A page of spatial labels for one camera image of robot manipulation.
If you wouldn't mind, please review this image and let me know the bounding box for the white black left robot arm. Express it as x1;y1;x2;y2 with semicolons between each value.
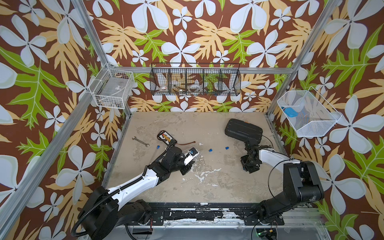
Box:
71;146;199;240

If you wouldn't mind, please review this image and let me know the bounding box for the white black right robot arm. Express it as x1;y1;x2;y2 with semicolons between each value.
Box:
241;144;325;224

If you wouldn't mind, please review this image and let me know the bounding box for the black battery charging board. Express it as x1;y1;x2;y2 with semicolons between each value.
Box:
157;130;177;146

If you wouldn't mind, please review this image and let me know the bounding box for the silver open-end wrench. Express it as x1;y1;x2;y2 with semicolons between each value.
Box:
132;136;150;147

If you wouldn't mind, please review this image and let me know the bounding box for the black plastic case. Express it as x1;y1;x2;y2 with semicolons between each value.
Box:
225;119;263;145

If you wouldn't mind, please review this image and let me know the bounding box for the blue object in basket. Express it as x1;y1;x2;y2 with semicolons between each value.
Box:
283;108;299;118

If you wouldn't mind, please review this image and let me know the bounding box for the white mesh basket right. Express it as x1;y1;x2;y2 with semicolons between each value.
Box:
277;87;342;138

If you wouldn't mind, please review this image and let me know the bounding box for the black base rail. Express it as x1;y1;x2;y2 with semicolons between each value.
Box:
125;202;285;227

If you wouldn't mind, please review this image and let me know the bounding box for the black wire basket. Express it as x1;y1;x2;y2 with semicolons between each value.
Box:
149;63;242;96

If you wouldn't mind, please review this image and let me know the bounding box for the white wire basket left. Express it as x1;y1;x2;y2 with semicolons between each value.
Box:
90;64;135;110

